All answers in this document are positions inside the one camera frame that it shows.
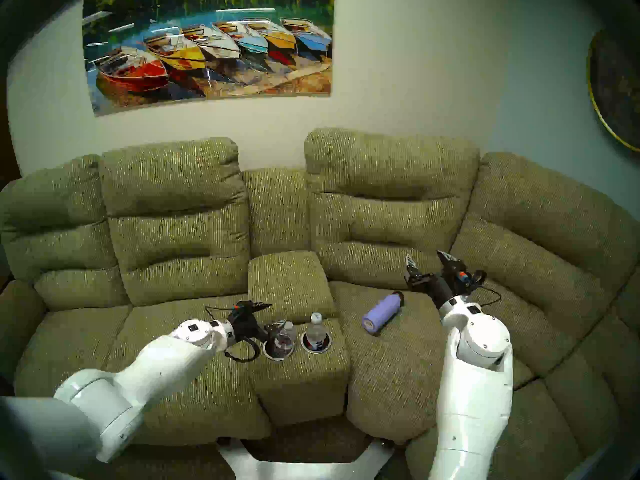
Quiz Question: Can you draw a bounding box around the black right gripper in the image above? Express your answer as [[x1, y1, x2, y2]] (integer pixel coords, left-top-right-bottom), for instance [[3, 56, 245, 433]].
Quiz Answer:
[[403, 250, 475, 310]]

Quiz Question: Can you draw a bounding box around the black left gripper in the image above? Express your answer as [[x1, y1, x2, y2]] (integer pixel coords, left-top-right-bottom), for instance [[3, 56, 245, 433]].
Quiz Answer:
[[227, 301, 287, 343]]

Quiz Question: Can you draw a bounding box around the clear unlabelled plastic bottle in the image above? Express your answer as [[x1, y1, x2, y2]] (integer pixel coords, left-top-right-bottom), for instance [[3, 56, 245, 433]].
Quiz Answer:
[[271, 321, 297, 358]]

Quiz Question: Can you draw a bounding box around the clear bottle red blue label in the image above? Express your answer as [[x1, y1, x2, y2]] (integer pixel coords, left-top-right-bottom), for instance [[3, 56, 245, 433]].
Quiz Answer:
[[305, 312, 329, 352]]

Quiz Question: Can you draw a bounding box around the black round cup holder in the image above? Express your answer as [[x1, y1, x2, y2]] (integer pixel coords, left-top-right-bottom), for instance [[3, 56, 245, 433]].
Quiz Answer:
[[261, 333, 295, 362], [300, 330, 333, 355]]

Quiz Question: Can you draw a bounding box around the green fabric sofa console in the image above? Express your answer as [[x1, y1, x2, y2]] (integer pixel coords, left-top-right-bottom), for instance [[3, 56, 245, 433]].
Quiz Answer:
[[246, 250, 352, 427]]

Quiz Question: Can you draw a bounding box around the purple insulated bottle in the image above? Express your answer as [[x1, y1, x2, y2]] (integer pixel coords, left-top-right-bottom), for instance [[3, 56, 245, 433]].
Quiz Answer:
[[361, 291, 405, 335]]

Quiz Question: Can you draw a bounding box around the green fabric sectional sofa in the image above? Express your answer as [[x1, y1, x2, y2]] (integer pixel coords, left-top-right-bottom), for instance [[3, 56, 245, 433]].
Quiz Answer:
[[0, 128, 640, 480]]

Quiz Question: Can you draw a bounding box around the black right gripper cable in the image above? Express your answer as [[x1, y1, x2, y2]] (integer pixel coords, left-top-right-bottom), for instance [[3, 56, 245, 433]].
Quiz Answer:
[[470, 269, 503, 308]]

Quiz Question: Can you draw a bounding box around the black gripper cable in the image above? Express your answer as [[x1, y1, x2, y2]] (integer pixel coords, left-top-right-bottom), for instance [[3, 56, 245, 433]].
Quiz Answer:
[[470, 269, 503, 308], [204, 306, 262, 363]]

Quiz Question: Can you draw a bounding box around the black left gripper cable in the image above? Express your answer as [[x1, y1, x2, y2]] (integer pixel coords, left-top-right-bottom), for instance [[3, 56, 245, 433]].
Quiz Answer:
[[204, 306, 262, 363]]

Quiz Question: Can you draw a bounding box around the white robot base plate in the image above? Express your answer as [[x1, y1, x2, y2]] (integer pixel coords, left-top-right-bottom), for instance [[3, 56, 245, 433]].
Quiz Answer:
[[216, 436, 396, 480]]

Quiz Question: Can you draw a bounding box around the round dark gold-rimmed wall decor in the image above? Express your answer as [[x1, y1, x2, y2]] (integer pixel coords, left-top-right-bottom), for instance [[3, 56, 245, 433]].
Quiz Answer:
[[586, 28, 640, 154]]

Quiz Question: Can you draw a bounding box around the colourful boats wall painting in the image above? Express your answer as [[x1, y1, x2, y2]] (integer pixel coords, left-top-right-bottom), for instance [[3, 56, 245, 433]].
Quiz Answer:
[[81, 0, 336, 117]]

